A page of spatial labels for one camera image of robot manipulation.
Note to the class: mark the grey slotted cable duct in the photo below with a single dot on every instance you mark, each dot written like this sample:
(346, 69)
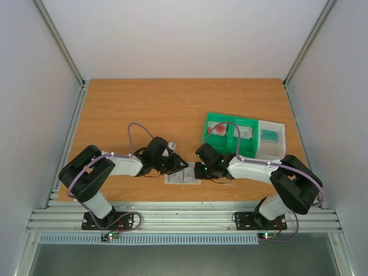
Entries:
(150, 239)

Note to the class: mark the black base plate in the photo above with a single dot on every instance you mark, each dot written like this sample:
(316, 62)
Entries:
(113, 222)
(246, 221)

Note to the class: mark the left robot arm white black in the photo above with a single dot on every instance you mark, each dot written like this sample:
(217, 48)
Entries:
(87, 172)

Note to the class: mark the right small circuit board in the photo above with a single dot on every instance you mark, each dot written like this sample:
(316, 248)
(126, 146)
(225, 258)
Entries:
(268, 236)

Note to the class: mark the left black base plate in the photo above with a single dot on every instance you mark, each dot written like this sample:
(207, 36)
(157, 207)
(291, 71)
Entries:
(113, 222)

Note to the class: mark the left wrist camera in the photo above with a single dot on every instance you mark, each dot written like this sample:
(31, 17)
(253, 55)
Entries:
(172, 146)

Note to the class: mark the green left bin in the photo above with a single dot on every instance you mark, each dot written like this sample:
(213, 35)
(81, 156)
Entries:
(217, 135)

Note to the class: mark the translucent grey card holder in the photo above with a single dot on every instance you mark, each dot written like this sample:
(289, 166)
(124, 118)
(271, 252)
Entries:
(190, 167)

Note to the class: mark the green bin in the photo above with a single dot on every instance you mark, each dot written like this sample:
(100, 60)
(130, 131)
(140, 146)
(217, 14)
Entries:
(248, 148)
(217, 135)

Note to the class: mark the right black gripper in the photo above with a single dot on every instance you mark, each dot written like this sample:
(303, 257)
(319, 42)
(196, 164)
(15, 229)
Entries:
(202, 173)

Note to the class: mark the right aluminium frame post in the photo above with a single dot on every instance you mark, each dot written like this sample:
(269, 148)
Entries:
(312, 35)

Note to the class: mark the small circuit board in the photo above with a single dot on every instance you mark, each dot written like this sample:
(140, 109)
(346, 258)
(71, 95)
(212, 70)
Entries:
(110, 237)
(268, 236)

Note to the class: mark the card with red circles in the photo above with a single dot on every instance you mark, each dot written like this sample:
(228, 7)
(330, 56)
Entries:
(217, 129)

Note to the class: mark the left small circuit board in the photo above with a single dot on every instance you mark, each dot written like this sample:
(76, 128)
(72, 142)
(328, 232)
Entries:
(110, 237)

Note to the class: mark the aluminium frame post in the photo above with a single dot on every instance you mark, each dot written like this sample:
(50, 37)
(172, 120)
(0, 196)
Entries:
(41, 8)
(312, 35)

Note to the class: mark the green middle bin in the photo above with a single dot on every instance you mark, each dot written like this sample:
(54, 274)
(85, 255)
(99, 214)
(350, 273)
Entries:
(248, 148)

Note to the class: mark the white right bin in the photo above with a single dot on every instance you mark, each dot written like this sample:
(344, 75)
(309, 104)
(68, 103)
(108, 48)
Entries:
(271, 151)

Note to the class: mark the left aluminium frame post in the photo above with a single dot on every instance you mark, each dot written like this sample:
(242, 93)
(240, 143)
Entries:
(41, 8)

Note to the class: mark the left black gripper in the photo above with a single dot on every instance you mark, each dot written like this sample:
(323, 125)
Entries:
(175, 164)

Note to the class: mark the aluminium front rail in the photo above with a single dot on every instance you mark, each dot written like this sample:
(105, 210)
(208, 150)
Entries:
(178, 217)

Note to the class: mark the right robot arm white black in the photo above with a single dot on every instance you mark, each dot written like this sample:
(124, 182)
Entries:
(296, 186)

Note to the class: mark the teal VIP card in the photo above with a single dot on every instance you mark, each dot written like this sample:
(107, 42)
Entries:
(268, 136)

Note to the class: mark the grey patterned card in bin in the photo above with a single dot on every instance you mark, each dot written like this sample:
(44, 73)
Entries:
(244, 132)

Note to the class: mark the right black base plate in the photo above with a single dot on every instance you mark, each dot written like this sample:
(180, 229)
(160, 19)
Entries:
(246, 221)

